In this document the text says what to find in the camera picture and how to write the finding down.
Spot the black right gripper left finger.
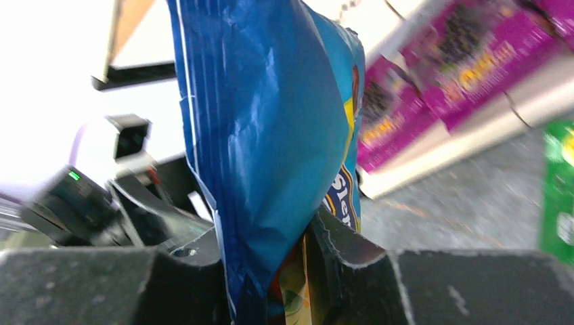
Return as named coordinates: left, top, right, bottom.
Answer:
left=1, top=230, right=230, bottom=324

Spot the purple grape candy bag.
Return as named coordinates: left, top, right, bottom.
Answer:
left=357, top=56, right=437, bottom=173
left=534, top=0, right=573, bottom=49

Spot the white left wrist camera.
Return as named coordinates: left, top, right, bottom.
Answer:
left=68, top=114, right=156, bottom=185

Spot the cream tiered shelf rack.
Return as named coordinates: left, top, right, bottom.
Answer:
left=90, top=1, right=573, bottom=198

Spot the dark blue fruit candy bag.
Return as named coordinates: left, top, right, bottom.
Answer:
left=168, top=1, right=365, bottom=324

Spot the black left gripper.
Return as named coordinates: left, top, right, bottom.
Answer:
left=107, top=156, right=213, bottom=251

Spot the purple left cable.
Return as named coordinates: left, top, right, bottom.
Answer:
left=0, top=190, right=32, bottom=207

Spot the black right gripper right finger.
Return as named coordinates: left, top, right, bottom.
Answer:
left=309, top=209, right=573, bottom=324

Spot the purple candy bag on shelf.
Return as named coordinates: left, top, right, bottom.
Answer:
left=401, top=1, right=559, bottom=130

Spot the green Fox's candy bag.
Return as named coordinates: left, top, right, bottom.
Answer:
left=539, top=120, right=573, bottom=265

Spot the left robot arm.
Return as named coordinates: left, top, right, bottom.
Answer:
left=20, top=155, right=213, bottom=253

